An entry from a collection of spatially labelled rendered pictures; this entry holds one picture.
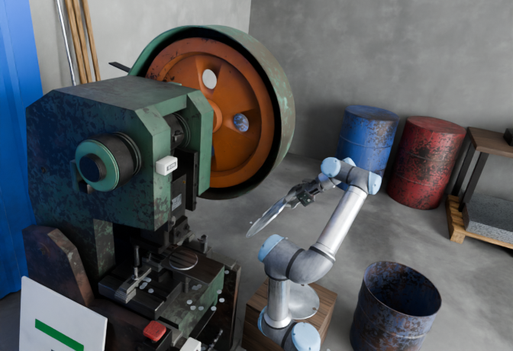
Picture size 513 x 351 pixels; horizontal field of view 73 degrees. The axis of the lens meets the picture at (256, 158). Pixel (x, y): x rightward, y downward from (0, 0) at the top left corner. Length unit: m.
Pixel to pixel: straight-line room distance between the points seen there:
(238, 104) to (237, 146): 0.21
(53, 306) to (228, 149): 1.05
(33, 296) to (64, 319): 0.20
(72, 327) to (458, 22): 4.12
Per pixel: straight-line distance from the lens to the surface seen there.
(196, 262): 1.63
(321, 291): 2.22
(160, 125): 1.21
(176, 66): 1.74
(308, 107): 4.61
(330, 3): 4.45
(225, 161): 1.73
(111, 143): 1.17
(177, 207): 1.52
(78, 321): 1.84
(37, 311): 2.02
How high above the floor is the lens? 1.85
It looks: 24 degrees down
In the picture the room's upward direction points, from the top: 6 degrees clockwise
